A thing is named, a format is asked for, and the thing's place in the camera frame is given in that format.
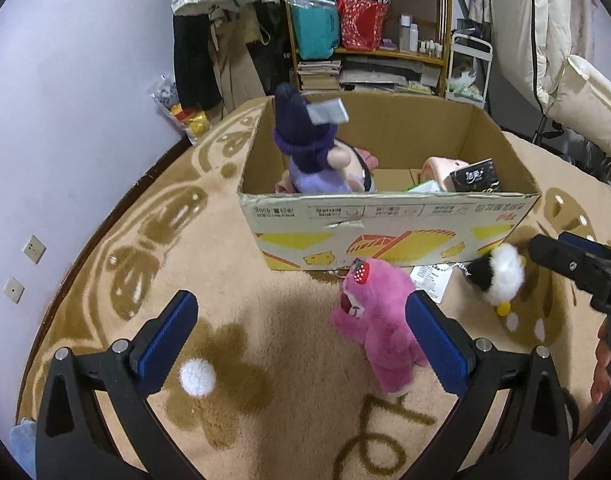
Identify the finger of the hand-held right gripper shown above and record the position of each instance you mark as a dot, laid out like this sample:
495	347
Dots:
580	242
560	257

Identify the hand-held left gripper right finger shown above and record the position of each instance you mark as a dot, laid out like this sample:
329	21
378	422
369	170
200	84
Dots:
438	347

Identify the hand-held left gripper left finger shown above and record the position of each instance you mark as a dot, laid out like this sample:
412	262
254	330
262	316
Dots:
168	342

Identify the black white fur pompom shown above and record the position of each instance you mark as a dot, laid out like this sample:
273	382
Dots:
500	275

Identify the pink plush bear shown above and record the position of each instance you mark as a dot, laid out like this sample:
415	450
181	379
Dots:
380	320

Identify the black tissue box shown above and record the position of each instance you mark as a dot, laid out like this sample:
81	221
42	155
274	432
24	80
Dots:
475	177

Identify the cardboard box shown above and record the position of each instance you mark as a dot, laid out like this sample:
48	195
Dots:
385	220

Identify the green tissue pack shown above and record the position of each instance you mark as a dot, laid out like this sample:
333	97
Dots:
423	188

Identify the purple hat plush doll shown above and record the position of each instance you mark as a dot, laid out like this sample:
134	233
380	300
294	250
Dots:
310	160

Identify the person's right hand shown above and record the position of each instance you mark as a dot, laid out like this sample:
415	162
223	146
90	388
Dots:
601	360

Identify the white paper hang tag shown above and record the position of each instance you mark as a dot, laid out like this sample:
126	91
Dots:
433	282

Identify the beige flower printed blanket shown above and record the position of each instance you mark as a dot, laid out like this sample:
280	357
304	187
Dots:
285	340

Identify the metal stand legs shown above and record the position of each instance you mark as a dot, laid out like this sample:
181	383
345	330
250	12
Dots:
545	125

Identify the light blue fuzzy cloth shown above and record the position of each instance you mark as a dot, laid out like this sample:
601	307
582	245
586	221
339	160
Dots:
24	447

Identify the pale green cloth bundle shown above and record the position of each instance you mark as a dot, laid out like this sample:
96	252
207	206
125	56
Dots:
465	85

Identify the cream puffer coat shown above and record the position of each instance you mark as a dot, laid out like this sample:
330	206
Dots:
560	35

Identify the white trolley cart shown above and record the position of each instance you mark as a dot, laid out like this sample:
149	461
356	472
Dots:
478	47

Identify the yellow red snack bag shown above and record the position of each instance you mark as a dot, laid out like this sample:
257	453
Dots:
193	120

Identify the row of small bottles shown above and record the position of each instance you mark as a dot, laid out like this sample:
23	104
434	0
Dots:
430	49

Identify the clear plastic bag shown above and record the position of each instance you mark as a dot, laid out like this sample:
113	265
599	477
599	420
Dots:
164	92

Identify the wooden shelf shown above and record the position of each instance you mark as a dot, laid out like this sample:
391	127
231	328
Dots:
443	25

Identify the short white bottle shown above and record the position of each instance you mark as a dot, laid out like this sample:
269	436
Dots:
414	37

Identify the stack of books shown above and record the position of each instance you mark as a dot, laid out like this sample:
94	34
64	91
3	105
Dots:
365	77

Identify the tall white bottle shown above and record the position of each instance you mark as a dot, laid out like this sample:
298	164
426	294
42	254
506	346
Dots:
405	32

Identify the black coat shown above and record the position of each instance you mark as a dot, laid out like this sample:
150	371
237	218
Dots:
195	60

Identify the beige trousers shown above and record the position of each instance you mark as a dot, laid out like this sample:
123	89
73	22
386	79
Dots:
238	60

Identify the red patterned bag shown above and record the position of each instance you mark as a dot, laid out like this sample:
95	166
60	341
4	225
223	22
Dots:
361	25

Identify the dark hanging garment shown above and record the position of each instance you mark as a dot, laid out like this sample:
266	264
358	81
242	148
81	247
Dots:
273	40

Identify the teal bag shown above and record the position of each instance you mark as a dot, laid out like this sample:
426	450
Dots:
314	30

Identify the white wall outlet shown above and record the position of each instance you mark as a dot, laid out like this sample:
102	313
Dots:
35	249
13	290

